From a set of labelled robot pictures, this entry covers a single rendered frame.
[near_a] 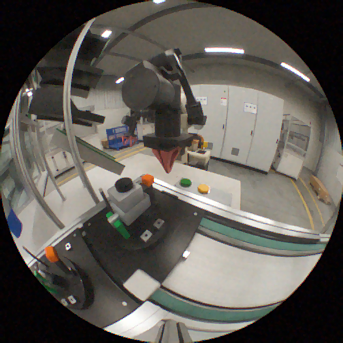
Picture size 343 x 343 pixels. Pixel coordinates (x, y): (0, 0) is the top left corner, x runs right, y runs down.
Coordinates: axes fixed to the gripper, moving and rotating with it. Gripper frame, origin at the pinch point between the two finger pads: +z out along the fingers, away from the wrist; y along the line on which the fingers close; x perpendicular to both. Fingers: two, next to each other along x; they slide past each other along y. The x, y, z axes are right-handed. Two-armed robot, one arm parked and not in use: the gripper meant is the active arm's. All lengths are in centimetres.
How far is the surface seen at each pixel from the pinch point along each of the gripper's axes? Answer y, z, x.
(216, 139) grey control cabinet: -23, 50, 283
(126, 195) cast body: 1.9, -3.5, -14.0
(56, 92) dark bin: -23.1, -27.1, -18.9
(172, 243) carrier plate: 9.1, 8.0, -12.7
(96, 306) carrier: 7.2, 7.2, -34.9
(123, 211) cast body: 1.9, -1.1, -15.5
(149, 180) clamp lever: 0.9, -2.1, -8.0
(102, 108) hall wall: -854, -128, 332
